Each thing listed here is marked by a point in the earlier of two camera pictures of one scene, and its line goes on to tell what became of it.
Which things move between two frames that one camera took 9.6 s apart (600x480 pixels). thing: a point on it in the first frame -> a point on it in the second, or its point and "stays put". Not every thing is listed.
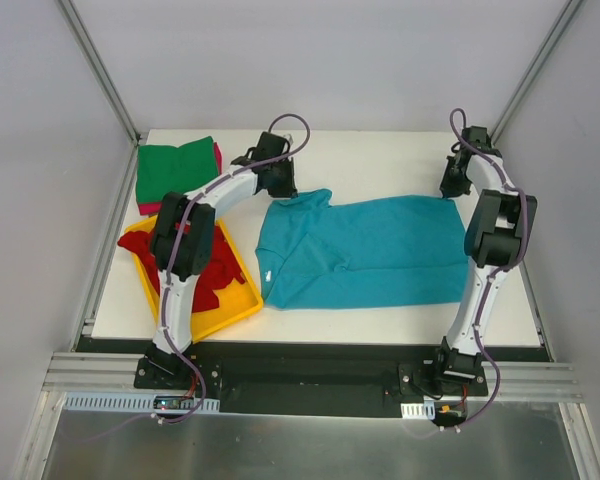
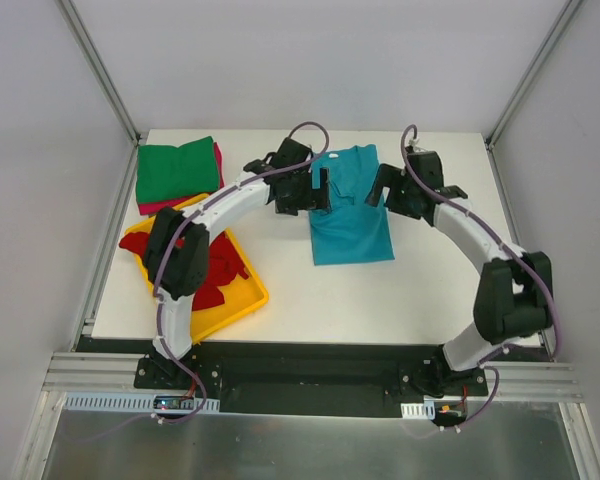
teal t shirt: [312, 251] -> [352, 231]
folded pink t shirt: [154, 208] stays put
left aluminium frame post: [94, 61] stays put
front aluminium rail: [96, 372] stays put
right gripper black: [452, 182] -> [390, 188]
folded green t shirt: [165, 169] stays put
